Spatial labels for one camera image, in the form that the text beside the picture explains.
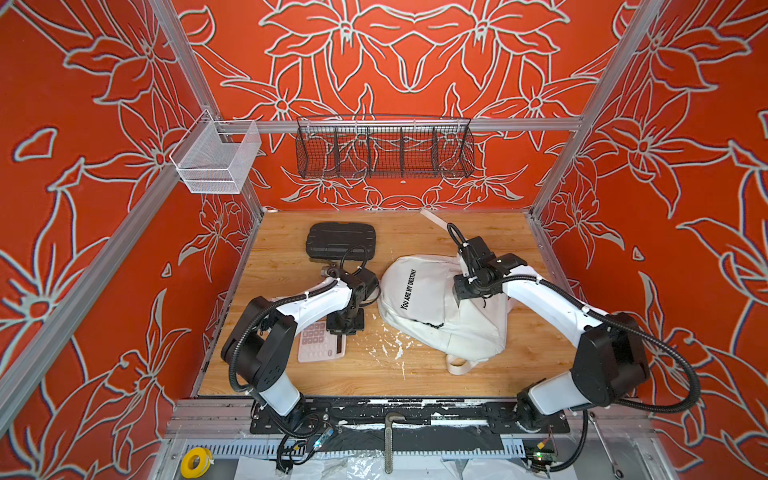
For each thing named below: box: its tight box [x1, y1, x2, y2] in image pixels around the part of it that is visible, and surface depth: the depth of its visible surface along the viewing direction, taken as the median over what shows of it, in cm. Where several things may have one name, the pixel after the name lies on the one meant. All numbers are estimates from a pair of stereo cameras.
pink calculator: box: [298, 321, 347, 363], surface depth 85 cm
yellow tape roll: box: [180, 447, 213, 479], surface depth 69 cm
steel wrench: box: [589, 411, 624, 479], surface depth 68 cm
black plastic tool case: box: [306, 222, 376, 261], surface depth 106 cm
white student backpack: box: [377, 254, 508, 376], surface depth 86 cm
